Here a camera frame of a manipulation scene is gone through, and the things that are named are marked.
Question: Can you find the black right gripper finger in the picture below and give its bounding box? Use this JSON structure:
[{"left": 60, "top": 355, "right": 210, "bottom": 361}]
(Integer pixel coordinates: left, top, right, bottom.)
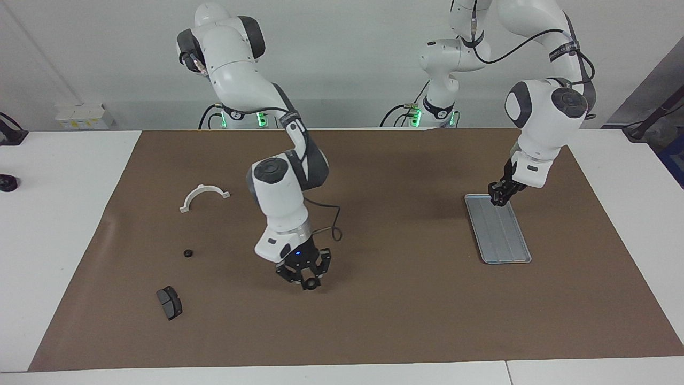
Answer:
[
  {"left": 276, "top": 265, "right": 303, "bottom": 286},
  {"left": 313, "top": 249, "right": 332, "bottom": 283}
]

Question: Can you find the silver metal tray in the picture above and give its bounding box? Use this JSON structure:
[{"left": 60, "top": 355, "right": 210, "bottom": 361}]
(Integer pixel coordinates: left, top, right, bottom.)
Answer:
[{"left": 464, "top": 193, "right": 533, "bottom": 265}]

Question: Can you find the brown table mat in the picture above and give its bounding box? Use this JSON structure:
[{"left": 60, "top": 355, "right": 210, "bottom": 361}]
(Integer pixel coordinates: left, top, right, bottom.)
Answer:
[{"left": 28, "top": 128, "right": 684, "bottom": 372}]

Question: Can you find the dark grey brake pad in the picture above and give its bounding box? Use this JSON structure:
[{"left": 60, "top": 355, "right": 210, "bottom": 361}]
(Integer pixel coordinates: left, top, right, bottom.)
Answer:
[{"left": 156, "top": 286, "right": 183, "bottom": 321}]

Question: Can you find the black stand pole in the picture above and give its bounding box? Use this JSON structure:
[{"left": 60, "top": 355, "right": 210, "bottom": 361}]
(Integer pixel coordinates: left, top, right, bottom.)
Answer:
[{"left": 623, "top": 86, "right": 684, "bottom": 142}]

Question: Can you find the blue box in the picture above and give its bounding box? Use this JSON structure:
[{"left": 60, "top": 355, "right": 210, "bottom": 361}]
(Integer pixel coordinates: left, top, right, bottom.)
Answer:
[{"left": 658, "top": 134, "right": 684, "bottom": 188}]

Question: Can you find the white power strip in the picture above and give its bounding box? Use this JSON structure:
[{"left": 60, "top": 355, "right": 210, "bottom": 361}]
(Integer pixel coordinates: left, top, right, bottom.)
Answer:
[{"left": 55, "top": 103, "right": 115, "bottom": 130}]

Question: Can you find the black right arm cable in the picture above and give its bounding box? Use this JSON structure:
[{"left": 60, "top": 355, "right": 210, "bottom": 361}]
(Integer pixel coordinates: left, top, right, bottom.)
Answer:
[{"left": 302, "top": 195, "right": 344, "bottom": 242}]

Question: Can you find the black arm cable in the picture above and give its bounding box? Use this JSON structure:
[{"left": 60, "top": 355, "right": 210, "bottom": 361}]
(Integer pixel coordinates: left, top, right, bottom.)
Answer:
[
  {"left": 470, "top": 0, "right": 597, "bottom": 118},
  {"left": 302, "top": 195, "right": 344, "bottom": 242}
]

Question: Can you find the white curved plastic bracket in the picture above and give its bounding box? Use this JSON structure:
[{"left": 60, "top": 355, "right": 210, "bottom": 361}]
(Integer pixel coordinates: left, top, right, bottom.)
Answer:
[{"left": 179, "top": 183, "right": 231, "bottom": 214}]

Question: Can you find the black base cable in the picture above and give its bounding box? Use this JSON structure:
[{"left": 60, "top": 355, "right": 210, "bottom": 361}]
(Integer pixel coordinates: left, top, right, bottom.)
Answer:
[
  {"left": 199, "top": 104, "right": 225, "bottom": 130},
  {"left": 379, "top": 80, "right": 429, "bottom": 129}
]

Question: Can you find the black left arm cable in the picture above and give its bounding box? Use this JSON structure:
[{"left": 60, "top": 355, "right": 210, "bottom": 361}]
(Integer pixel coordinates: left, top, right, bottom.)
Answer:
[{"left": 470, "top": 0, "right": 597, "bottom": 118}]

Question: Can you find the black clamp mount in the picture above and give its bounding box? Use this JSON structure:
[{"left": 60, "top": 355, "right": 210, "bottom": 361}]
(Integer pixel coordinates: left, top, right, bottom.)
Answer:
[{"left": 0, "top": 112, "right": 28, "bottom": 146}]

